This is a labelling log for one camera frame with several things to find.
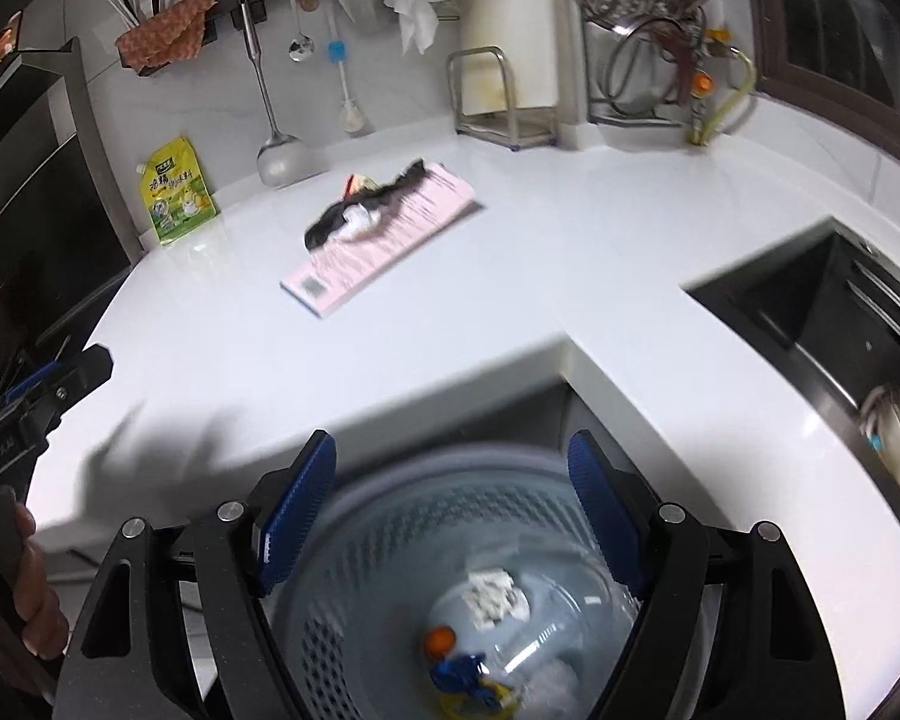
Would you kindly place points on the glass pot lid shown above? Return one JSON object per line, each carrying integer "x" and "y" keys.
{"x": 641, "y": 82}

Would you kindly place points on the white hanging cloth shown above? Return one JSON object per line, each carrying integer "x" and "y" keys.
{"x": 412, "y": 4}

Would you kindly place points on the yellow seasoning pouch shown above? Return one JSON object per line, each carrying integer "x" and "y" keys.
{"x": 176, "y": 195}

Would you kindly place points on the blue white bottle brush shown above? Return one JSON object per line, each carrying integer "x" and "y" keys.
{"x": 337, "y": 52}

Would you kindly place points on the steel spatula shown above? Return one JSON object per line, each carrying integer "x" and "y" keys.
{"x": 277, "y": 157}

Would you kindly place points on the white tissue wad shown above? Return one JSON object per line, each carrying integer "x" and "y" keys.
{"x": 358, "y": 219}

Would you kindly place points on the orange dish cloth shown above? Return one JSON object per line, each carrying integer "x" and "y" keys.
{"x": 165, "y": 34}

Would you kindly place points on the dark kitchen sink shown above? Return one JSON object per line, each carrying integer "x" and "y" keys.
{"x": 810, "y": 315}

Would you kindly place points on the pink paper box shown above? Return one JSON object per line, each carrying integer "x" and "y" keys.
{"x": 390, "y": 247}

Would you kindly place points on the person's left hand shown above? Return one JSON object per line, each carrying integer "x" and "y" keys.
{"x": 41, "y": 592}

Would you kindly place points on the steel spoon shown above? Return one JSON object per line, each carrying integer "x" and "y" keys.
{"x": 300, "y": 49}

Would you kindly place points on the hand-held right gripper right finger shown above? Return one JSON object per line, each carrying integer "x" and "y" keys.
{"x": 604, "y": 517}

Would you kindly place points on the printed paper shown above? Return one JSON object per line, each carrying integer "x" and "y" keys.
{"x": 495, "y": 596}

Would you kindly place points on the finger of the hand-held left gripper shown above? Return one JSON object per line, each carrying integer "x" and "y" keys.
{"x": 30, "y": 384}
{"x": 82, "y": 371}

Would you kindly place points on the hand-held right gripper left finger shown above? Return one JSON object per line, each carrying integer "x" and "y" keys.
{"x": 300, "y": 517}

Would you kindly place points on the small orange round object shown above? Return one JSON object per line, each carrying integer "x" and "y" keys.
{"x": 440, "y": 641}

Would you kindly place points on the white chopsticks bunch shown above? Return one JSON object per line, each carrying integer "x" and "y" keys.
{"x": 127, "y": 7}

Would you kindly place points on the white cutting board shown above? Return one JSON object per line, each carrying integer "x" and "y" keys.
{"x": 517, "y": 15}

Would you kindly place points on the window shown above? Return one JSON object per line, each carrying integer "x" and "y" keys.
{"x": 847, "y": 30}

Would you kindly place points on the steel cutting board rack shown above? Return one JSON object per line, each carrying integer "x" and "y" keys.
{"x": 495, "y": 131}

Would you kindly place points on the white perforated bin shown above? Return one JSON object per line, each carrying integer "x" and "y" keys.
{"x": 375, "y": 540}

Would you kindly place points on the small red yellow wrapper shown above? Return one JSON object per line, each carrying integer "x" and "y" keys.
{"x": 360, "y": 184}

